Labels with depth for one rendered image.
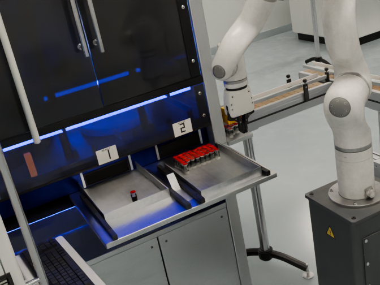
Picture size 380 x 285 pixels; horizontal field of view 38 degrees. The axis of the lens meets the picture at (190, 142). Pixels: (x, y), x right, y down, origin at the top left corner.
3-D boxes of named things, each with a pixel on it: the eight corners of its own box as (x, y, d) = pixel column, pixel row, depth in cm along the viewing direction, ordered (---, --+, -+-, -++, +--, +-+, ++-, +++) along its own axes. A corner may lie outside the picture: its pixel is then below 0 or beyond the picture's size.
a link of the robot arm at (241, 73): (240, 82, 187) (250, 73, 194) (234, 44, 182) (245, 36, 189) (217, 82, 191) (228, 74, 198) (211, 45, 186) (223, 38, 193)
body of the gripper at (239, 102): (242, 77, 198) (247, 107, 203) (217, 86, 195) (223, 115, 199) (254, 81, 192) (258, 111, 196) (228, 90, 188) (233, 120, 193)
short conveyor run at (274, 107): (218, 145, 255) (212, 112, 249) (202, 135, 269) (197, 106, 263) (335, 99, 280) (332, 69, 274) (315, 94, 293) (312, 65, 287)
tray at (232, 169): (165, 170, 232) (163, 162, 231) (219, 149, 241) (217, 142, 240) (202, 199, 203) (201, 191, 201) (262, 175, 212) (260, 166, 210)
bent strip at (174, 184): (169, 188, 216) (166, 175, 214) (176, 185, 217) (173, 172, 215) (185, 201, 204) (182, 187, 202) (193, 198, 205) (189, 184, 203)
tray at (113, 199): (80, 190, 229) (77, 182, 228) (137, 168, 239) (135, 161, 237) (106, 222, 200) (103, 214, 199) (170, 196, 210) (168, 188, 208)
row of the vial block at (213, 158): (181, 172, 227) (178, 162, 225) (219, 156, 233) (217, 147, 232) (183, 173, 225) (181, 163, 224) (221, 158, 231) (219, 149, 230)
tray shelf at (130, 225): (69, 198, 228) (68, 194, 228) (216, 142, 253) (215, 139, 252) (107, 249, 187) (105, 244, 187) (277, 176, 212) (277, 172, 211)
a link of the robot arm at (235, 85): (240, 72, 198) (241, 80, 199) (218, 79, 195) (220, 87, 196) (253, 76, 191) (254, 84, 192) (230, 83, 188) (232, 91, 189)
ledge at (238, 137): (214, 138, 259) (213, 134, 258) (237, 129, 264) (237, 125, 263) (229, 146, 247) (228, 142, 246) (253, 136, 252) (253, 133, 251)
